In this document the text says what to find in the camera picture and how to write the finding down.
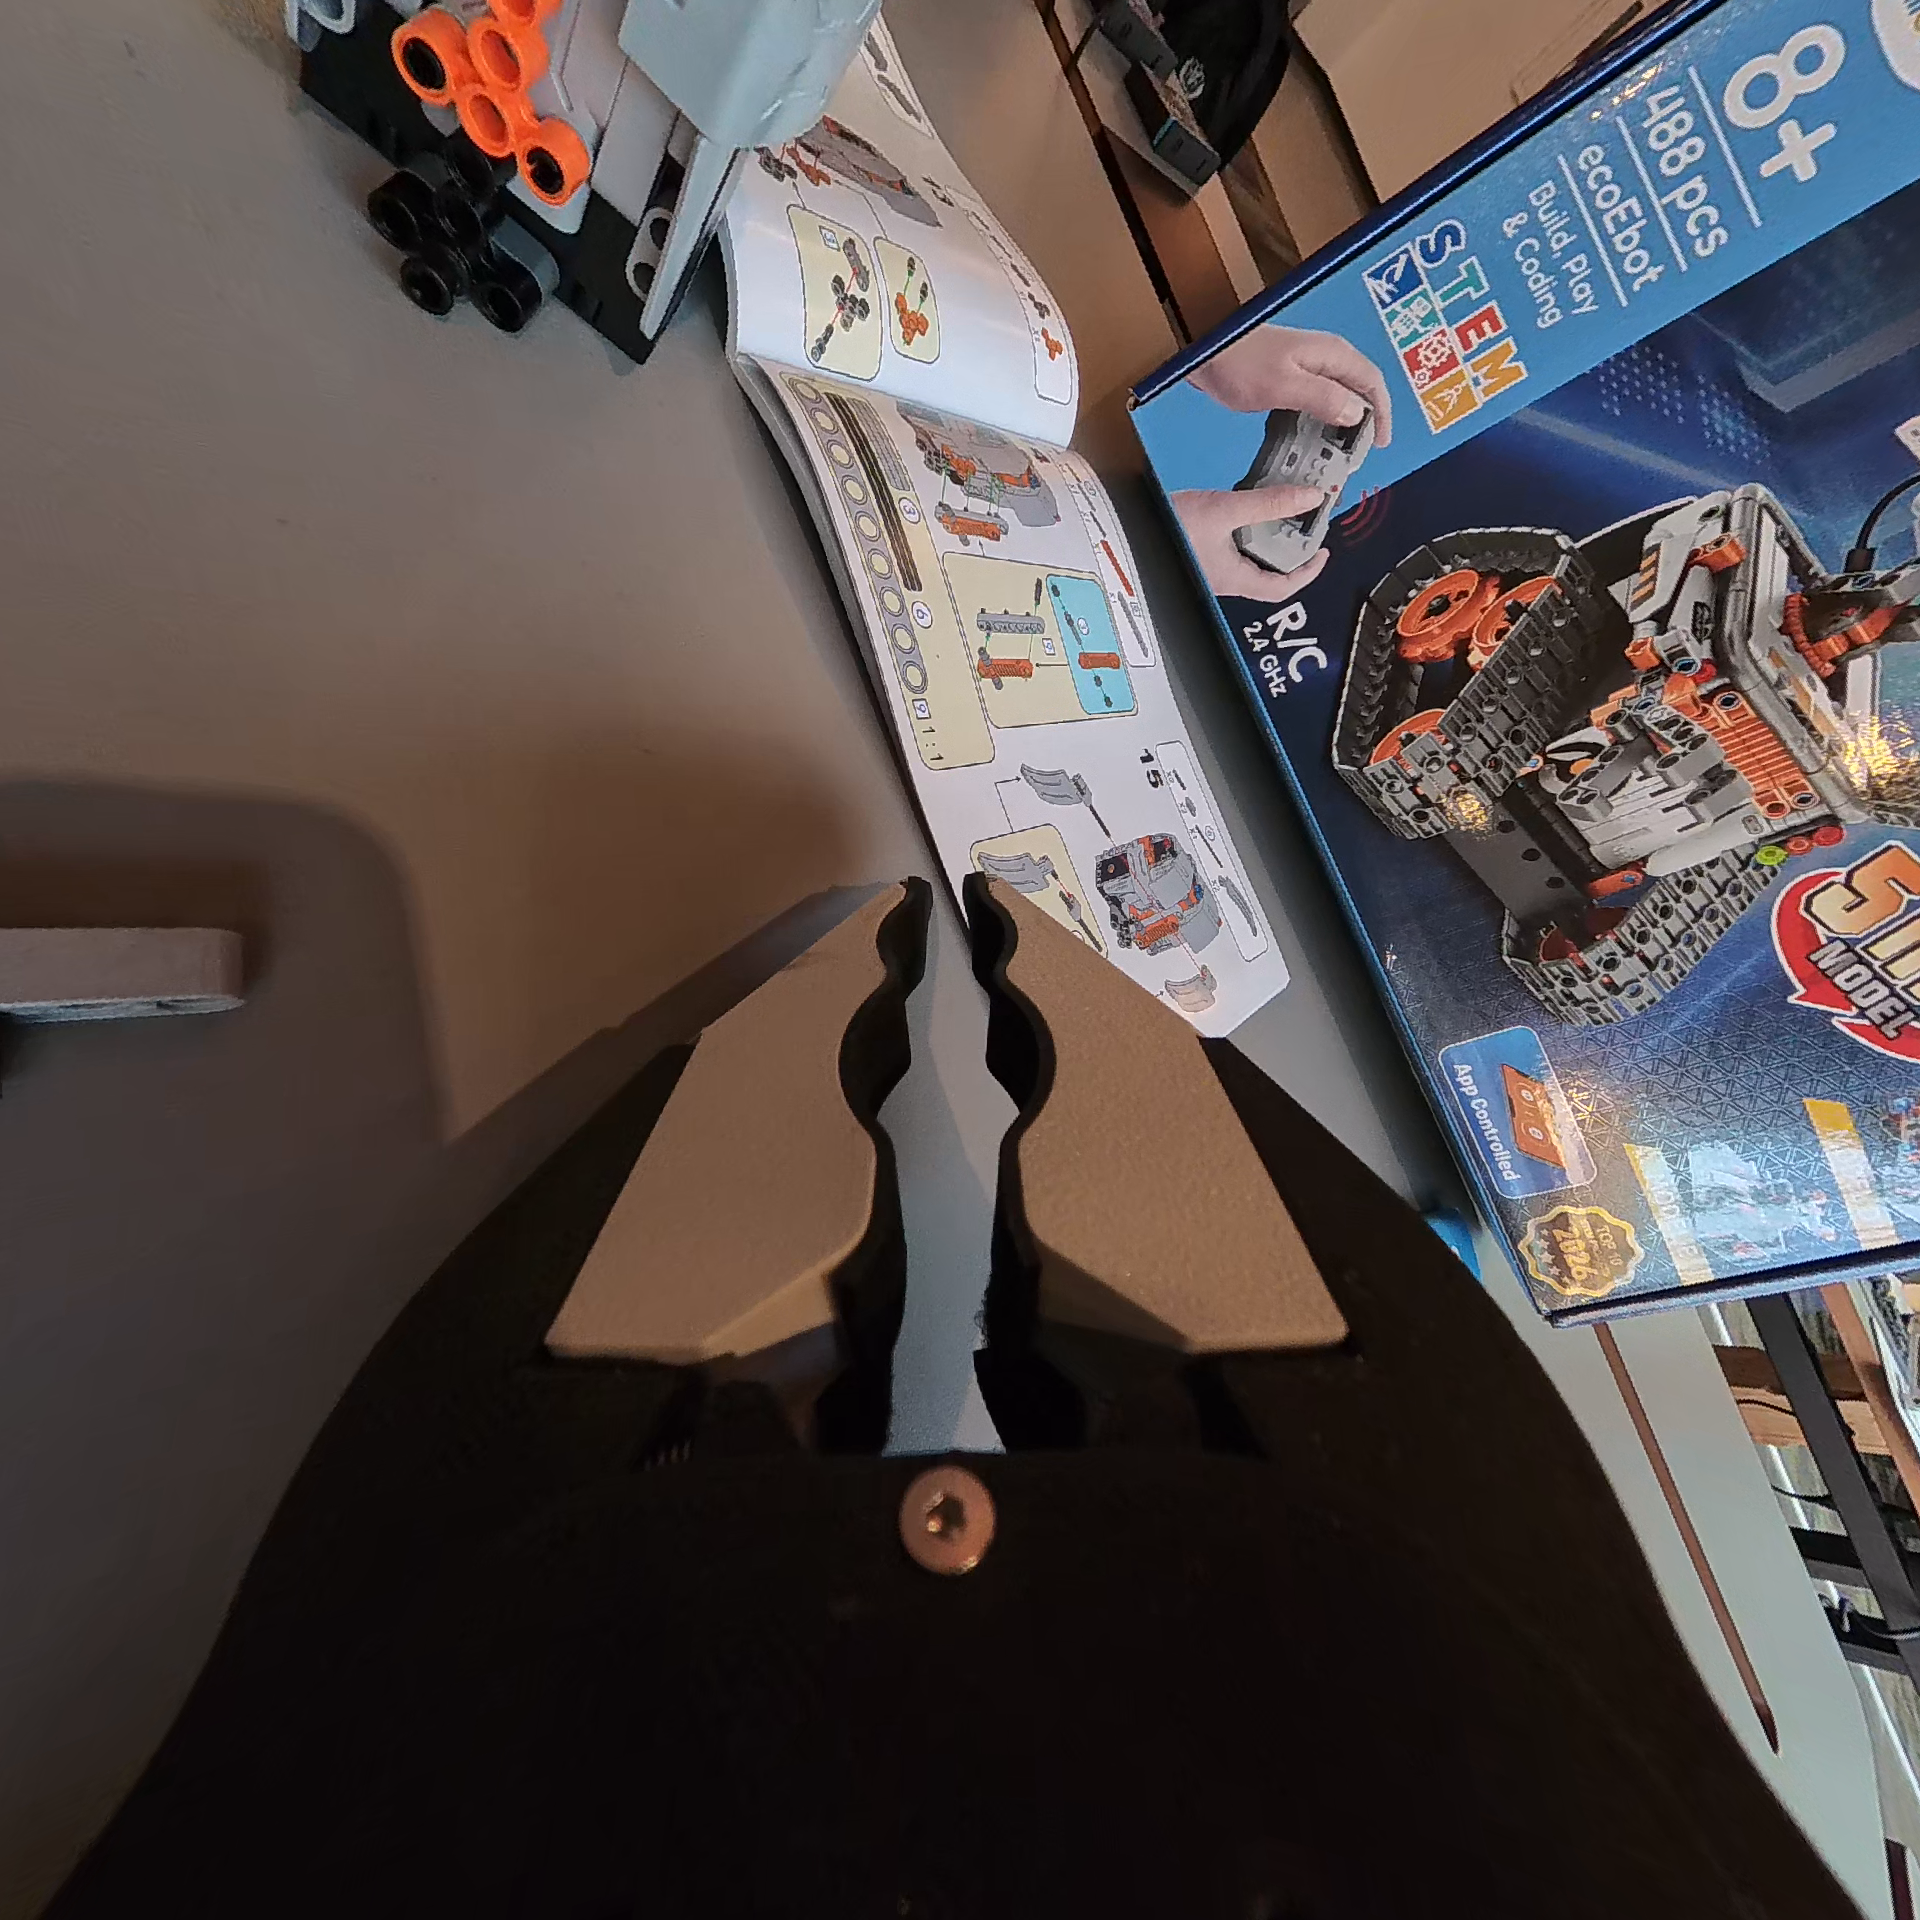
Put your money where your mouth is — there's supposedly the black backpack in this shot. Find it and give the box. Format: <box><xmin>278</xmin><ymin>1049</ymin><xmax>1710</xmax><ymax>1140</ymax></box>
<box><xmin>1159</xmin><ymin>0</ymin><xmax>1291</xmax><ymax>163</ymax></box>

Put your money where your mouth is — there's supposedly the grey toy beam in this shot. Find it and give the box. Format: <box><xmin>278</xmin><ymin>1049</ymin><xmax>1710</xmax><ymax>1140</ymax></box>
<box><xmin>0</xmin><ymin>927</ymin><xmax>250</xmax><ymax>1023</ymax></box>

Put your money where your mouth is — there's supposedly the black power strip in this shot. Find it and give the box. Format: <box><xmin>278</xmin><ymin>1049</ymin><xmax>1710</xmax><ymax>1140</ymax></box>
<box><xmin>1090</xmin><ymin>0</ymin><xmax>1227</xmax><ymax>189</ymax></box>

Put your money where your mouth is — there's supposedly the black metal desk leg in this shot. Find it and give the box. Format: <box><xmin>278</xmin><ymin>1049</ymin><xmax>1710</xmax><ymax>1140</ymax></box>
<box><xmin>1739</xmin><ymin>1291</ymin><xmax>1920</xmax><ymax>1679</ymax></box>

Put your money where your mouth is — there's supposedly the blue toy robot box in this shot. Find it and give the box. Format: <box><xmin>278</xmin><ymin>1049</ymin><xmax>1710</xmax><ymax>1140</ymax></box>
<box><xmin>1132</xmin><ymin>0</ymin><xmax>1920</xmax><ymax>1330</ymax></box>

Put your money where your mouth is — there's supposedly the open instruction booklet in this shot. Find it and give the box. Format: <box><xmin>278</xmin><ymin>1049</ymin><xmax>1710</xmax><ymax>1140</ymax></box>
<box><xmin>713</xmin><ymin>14</ymin><xmax>1291</xmax><ymax>1042</ymax></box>

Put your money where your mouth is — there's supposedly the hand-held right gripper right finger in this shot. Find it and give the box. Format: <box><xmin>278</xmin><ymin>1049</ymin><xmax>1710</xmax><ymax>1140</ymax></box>
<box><xmin>967</xmin><ymin>874</ymin><xmax>1348</xmax><ymax>1450</ymax></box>

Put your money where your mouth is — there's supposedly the grey toy robot model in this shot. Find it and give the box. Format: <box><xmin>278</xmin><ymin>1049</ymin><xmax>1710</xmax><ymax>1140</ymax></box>
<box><xmin>288</xmin><ymin>0</ymin><xmax>884</xmax><ymax>364</ymax></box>

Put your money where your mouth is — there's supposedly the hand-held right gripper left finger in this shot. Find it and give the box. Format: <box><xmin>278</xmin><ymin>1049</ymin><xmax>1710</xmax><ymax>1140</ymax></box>
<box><xmin>541</xmin><ymin>874</ymin><xmax>935</xmax><ymax>1450</ymax></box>

